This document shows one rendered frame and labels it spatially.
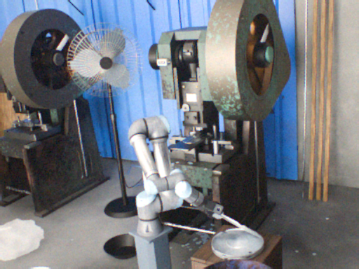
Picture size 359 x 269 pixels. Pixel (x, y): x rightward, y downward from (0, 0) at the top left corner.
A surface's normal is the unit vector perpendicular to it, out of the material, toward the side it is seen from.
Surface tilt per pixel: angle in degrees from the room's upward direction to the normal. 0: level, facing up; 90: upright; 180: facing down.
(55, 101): 90
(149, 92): 90
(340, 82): 90
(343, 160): 90
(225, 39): 70
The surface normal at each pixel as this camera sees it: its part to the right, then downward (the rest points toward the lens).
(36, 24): 0.84, 0.08
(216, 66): -0.50, 0.28
